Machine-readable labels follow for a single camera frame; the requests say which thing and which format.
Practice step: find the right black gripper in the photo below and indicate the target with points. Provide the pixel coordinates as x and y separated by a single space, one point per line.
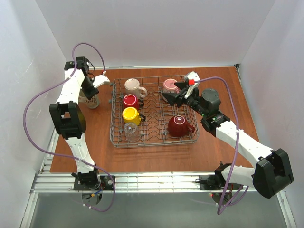
179 98

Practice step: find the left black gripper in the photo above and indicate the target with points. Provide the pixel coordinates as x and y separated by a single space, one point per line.
90 92

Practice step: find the pink patterned mug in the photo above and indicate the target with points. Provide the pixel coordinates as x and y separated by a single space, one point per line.
170 87

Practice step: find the tall cream decorated mug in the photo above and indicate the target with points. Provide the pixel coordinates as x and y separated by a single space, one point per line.
92 103

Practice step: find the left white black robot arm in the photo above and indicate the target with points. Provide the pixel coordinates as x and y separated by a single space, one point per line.
70 122

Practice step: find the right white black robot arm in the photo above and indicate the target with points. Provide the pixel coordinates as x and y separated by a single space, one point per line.
271 170

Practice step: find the dark red round mug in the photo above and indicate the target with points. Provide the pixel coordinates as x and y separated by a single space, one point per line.
178 126

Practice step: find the pale pink mug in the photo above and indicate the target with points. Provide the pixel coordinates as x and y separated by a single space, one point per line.
132 86

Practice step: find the yellow mug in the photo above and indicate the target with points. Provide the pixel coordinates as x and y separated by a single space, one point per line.
131 115

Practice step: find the clear glass cup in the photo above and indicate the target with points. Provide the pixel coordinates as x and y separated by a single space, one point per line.
132 132

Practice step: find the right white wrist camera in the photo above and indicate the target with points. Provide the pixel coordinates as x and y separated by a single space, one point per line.
193 79

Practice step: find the grey wire dish rack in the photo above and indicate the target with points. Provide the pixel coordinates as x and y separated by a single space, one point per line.
158 112

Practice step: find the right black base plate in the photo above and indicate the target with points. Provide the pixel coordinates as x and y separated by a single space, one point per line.
210 182

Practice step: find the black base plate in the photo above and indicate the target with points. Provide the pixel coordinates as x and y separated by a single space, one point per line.
210 182
104 182

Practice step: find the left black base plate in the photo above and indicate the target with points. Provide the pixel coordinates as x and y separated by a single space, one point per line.
104 182

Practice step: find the aluminium frame rail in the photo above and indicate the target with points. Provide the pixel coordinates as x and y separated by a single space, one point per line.
145 182

